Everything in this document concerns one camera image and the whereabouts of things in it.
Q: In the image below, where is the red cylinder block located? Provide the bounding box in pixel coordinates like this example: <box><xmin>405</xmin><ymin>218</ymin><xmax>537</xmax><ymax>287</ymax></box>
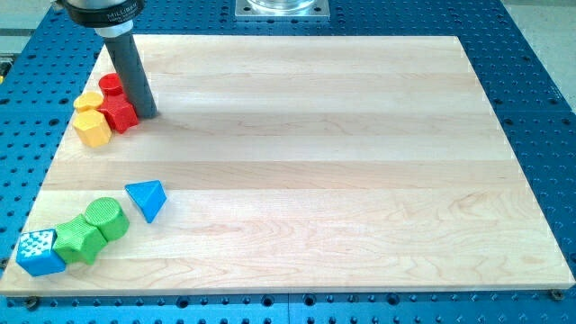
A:
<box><xmin>98</xmin><ymin>73</ymin><xmax>123</xmax><ymax>96</ymax></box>

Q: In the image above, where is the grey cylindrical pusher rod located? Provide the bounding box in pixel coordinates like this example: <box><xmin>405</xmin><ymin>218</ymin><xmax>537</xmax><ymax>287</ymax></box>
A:
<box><xmin>104</xmin><ymin>31</ymin><xmax>158</xmax><ymax>119</ymax></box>

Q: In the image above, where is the black robot arm flange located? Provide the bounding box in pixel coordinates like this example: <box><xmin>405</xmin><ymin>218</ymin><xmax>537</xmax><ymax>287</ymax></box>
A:
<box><xmin>52</xmin><ymin>0</ymin><xmax>145</xmax><ymax>38</ymax></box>

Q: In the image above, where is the yellow hexagon block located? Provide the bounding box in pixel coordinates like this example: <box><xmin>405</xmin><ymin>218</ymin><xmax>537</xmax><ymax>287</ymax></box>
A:
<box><xmin>73</xmin><ymin>110</ymin><xmax>112</xmax><ymax>148</ymax></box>

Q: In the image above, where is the blue triangle block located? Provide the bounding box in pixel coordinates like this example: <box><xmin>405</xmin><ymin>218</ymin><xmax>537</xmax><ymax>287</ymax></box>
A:
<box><xmin>124</xmin><ymin>180</ymin><xmax>167</xmax><ymax>223</ymax></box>

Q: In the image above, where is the green star block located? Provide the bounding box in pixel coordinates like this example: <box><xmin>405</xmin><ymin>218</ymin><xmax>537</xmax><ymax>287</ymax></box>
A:
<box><xmin>53</xmin><ymin>214</ymin><xmax>108</xmax><ymax>265</ymax></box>

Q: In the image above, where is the green cylinder block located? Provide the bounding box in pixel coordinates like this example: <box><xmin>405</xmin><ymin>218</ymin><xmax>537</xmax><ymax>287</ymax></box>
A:
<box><xmin>85</xmin><ymin>197</ymin><xmax>130</xmax><ymax>241</ymax></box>

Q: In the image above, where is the blue cube block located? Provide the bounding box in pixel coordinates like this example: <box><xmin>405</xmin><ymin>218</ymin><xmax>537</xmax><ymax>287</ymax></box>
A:
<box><xmin>16</xmin><ymin>229</ymin><xmax>66</xmax><ymax>276</ymax></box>

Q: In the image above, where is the wooden board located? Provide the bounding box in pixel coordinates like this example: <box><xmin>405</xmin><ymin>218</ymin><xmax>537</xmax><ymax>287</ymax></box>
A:
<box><xmin>1</xmin><ymin>35</ymin><xmax>575</xmax><ymax>296</ymax></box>

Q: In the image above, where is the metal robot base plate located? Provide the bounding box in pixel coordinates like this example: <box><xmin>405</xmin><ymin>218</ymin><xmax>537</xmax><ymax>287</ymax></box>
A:
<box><xmin>235</xmin><ymin>0</ymin><xmax>330</xmax><ymax>20</ymax></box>

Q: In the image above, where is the red star block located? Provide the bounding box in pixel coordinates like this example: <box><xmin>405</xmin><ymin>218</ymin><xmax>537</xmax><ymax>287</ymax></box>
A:
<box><xmin>98</xmin><ymin>94</ymin><xmax>139</xmax><ymax>133</ymax></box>

